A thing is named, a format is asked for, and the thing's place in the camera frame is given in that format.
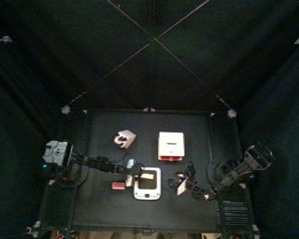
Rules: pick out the wooden box with red front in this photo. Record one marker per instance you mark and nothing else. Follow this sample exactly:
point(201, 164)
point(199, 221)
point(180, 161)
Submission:
point(170, 144)

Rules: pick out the yellow egg block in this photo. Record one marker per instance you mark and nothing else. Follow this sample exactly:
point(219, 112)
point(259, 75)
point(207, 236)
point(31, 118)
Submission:
point(146, 176)

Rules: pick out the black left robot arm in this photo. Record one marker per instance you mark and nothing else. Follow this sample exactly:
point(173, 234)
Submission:
point(97, 163)

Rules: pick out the red topped white block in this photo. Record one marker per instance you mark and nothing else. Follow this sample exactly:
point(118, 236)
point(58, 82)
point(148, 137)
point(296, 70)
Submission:
point(117, 185)

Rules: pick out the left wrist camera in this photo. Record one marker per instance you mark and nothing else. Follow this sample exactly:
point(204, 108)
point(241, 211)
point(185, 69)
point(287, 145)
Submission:
point(136, 169)

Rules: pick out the vertical metal frame pole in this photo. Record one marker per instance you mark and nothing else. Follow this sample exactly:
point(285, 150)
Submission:
point(150, 18)

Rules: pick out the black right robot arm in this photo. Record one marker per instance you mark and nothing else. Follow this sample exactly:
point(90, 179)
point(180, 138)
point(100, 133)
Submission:
point(235, 174)

